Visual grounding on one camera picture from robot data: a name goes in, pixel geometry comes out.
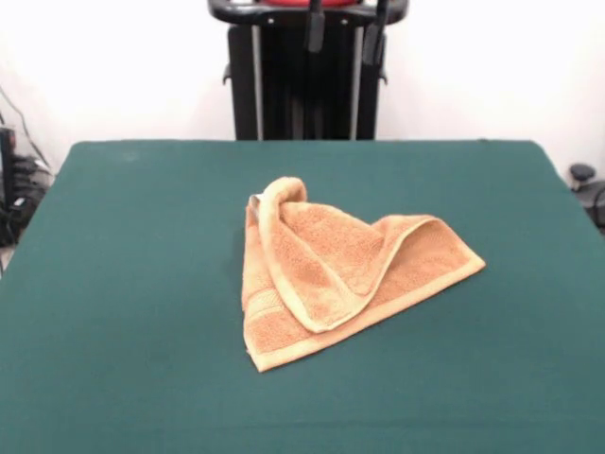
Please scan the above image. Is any black cable bundle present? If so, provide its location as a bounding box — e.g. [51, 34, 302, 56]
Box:
[9, 154, 56, 223]

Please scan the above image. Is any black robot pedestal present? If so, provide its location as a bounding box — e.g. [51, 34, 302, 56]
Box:
[206, 0, 407, 142]

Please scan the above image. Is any dark green table cloth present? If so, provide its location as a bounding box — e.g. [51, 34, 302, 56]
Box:
[0, 139, 605, 454]

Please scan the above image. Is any black electronics box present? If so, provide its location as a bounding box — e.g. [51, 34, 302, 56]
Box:
[0, 126, 17, 247]

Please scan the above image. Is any orange terry towel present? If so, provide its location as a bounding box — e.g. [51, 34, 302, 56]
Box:
[240, 176, 487, 374]

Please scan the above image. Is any grey cable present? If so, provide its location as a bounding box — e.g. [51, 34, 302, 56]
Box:
[0, 85, 51, 169]

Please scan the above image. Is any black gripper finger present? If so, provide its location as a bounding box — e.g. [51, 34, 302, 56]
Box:
[362, 0, 391, 65]
[306, 0, 325, 52]

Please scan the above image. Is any black office chair base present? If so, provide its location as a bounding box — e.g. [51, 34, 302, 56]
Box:
[568, 163, 605, 237]

